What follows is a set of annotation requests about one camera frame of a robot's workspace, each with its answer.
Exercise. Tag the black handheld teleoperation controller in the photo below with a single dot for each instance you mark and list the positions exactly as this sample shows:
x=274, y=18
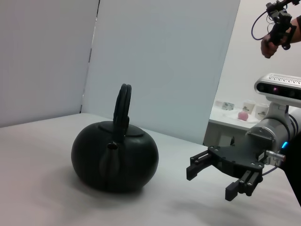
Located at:
x=281, y=26

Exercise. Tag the white mug with green pattern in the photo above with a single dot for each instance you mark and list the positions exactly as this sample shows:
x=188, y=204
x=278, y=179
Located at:
x=228, y=106

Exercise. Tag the pink ball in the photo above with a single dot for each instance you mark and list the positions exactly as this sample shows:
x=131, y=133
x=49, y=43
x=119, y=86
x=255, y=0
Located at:
x=243, y=115

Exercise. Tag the white partition board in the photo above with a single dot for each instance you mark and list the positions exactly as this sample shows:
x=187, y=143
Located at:
x=42, y=58
x=160, y=58

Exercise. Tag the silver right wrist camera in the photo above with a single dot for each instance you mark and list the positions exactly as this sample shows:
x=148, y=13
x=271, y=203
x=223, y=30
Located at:
x=279, y=88

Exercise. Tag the black round teapot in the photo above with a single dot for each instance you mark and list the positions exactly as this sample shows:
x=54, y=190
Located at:
x=117, y=164

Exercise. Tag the person's hand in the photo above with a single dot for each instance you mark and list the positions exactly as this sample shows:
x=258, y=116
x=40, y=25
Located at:
x=268, y=48

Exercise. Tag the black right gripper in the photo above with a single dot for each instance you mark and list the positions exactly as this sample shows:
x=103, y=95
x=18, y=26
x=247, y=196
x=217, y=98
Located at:
x=237, y=160

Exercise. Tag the white paper cup with logo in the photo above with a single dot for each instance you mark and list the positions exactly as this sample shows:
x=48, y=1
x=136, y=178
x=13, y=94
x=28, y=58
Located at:
x=261, y=111
x=248, y=108

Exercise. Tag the white side table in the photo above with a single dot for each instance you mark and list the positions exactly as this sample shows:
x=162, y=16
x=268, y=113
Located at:
x=225, y=123

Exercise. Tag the person's forearm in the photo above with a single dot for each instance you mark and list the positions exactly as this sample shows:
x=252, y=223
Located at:
x=296, y=30

